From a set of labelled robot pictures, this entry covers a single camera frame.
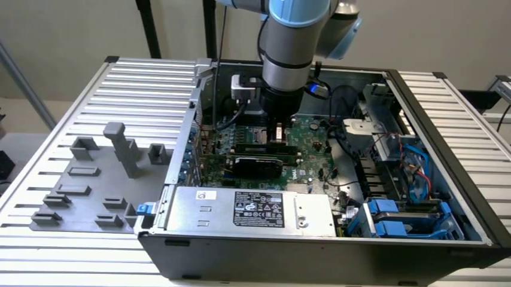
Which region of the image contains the black case wire bundle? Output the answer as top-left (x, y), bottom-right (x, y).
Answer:
top-left (327, 85), bottom-right (363, 141)

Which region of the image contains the aluminium rail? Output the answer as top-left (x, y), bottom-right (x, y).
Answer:
top-left (481, 74), bottom-right (511, 116)

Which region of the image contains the CPU socket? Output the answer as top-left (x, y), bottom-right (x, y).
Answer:
top-left (246, 126), bottom-right (273, 145)

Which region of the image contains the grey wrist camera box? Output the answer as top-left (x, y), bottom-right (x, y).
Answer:
top-left (230, 74), bottom-right (266, 105)

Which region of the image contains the grey metal pole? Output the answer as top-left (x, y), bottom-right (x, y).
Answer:
top-left (0, 40), bottom-right (58, 131)

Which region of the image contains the silver chipset heatsink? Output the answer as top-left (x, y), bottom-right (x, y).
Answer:
top-left (286, 182), bottom-right (314, 193)

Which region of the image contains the blue lit cable plug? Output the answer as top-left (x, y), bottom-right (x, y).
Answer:
top-left (303, 80), bottom-right (334, 100)

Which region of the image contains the black box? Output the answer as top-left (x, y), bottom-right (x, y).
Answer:
top-left (457, 88), bottom-right (501, 111)

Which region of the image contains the black open PC case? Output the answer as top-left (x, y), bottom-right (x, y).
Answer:
top-left (136, 58), bottom-right (511, 280)

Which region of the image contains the thin black hanging cable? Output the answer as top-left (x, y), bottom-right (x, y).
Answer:
top-left (211, 5), bottom-right (230, 133)

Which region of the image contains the black floor object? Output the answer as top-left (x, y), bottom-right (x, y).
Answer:
top-left (0, 150), bottom-right (16, 182)

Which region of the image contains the dark green RAM stick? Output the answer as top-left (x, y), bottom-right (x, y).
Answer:
top-left (234, 143), bottom-right (299, 155)

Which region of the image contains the black frame post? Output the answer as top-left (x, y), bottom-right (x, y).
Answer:
top-left (135, 0), bottom-right (163, 59)
top-left (202, 0), bottom-right (219, 59)

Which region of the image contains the blue disk bay caddy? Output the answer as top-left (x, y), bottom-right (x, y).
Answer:
top-left (346, 197), bottom-right (466, 240)

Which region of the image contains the grey camera cable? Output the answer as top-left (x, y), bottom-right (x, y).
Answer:
top-left (214, 100), bottom-right (251, 133)

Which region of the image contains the silver metal drive cage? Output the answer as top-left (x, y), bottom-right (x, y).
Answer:
top-left (339, 83), bottom-right (419, 164)

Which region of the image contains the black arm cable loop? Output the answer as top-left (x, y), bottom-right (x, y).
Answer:
top-left (255, 16), bottom-right (275, 65)

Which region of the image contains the grey parts rack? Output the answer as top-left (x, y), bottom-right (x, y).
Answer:
top-left (28, 121), bottom-right (176, 233)

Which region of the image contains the silver power supply unit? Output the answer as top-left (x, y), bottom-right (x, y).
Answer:
top-left (164, 186), bottom-right (338, 237)

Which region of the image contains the red wire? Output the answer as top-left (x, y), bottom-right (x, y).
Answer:
top-left (413, 169), bottom-right (433, 188)

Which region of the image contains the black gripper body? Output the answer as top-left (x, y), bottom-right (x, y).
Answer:
top-left (259, 86), bottom-right (306, 121)

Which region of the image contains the green motherboard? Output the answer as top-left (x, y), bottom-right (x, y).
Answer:
top-left (198, 115), bottom-right (353, 207)

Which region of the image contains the blue data wire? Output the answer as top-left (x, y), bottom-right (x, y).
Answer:
top-left (401, 143), bottom-right (435, 207)

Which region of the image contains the black graphics card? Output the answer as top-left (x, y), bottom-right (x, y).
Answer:
top-left (229, 154), bottom-right (287, 181)

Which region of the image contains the blue case latch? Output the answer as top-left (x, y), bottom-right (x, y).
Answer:
top-left (136, 202), bottom-right (156, 217)

